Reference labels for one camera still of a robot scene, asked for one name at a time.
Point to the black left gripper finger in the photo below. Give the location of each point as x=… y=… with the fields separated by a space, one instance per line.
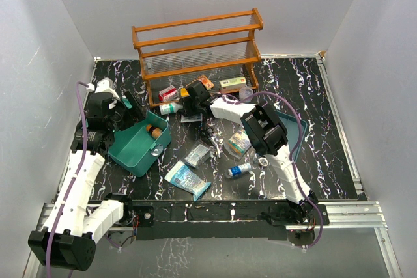
x=135 y=109
x=122 y=121

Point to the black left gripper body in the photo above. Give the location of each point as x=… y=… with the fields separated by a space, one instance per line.
x=118 y=106

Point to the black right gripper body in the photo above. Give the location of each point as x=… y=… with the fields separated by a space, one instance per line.
x=191 y=107

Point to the white blue sachet packet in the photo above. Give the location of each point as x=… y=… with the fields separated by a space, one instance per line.
x=194 y=118

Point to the white green medicine bottle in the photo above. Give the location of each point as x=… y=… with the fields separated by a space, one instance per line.
x=172 y=107

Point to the brown orange-capped syrup bottle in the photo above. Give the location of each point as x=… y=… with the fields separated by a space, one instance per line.
x=153 y=131

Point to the green medicine kit box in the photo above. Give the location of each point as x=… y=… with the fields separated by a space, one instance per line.
x=133 y=149

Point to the bagged white gauze pads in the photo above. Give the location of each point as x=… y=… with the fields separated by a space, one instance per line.
x=199 y=153

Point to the blue white mask packet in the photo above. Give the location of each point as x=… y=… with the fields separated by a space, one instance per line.
x=181 y=176

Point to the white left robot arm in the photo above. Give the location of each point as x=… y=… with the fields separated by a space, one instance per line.
x=70 y=234

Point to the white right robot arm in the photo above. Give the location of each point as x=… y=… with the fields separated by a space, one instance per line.
x=267 y=135

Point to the orange patterned medicine box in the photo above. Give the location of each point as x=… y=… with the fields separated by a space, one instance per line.
x=208 y=84

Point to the red white medicine box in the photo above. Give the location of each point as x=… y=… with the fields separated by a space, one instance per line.
x=168 y=93

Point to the cream long medicine box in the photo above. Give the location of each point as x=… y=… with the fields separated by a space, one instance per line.
x=232 y=84

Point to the yellow grey small box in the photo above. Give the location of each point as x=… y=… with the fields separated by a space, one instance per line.
x=183 y=93

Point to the orange wooden shelf rack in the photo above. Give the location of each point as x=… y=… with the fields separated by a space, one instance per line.
x=175 y=53

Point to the clear round plastic jar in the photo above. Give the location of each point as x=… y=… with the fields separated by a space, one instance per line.
x=244 y=93

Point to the blue white small tube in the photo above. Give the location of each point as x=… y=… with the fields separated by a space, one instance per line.
x=238 y=170

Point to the blue divided tray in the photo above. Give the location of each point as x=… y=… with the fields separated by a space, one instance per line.
x=291 y=125

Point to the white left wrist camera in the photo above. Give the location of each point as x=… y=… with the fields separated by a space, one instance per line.
x=104 y=85

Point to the black handled scissors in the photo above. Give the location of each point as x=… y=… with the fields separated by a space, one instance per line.
x=207 y=136

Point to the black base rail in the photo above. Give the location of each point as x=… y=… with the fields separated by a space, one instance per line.
x=271 y=219

